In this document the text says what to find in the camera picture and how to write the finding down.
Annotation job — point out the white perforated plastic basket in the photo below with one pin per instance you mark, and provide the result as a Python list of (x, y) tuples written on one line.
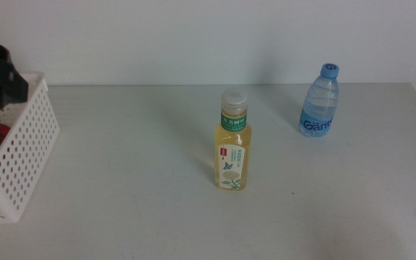
[(31, 144)]

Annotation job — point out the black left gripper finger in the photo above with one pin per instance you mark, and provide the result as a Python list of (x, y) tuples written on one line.
[(13, 86)]

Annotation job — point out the clear water bottle blue cap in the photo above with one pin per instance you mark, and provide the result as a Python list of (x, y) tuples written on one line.
[(318, 108)]

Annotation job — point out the yellow tea bottle green label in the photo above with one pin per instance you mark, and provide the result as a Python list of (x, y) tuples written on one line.
[(233, 144)]

